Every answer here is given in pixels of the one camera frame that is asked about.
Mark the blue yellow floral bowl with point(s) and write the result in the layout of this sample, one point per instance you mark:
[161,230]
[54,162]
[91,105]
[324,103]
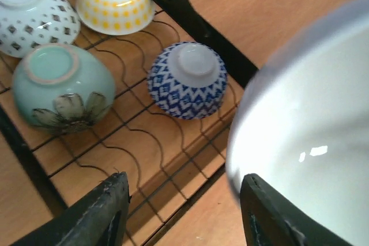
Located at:
[116,17]

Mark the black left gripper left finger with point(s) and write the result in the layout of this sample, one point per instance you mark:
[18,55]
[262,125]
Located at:
[98,218]

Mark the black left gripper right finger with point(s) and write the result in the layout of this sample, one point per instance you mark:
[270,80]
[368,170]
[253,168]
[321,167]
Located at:
[270,219]

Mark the red patterned bowl blue outside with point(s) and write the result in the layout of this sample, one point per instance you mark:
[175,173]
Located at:
[188,80]

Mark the plain white bowl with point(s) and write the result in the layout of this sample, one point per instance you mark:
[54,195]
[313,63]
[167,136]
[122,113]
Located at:
[302,124]

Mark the celadon green bowl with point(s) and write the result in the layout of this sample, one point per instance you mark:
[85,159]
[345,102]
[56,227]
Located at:
[62,88]

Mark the red patterned bowl dotted outside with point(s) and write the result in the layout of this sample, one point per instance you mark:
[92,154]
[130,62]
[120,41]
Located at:
[26,24]

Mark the black wire dish rack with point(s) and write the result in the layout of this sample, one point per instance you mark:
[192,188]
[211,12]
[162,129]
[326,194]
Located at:
[175,167]

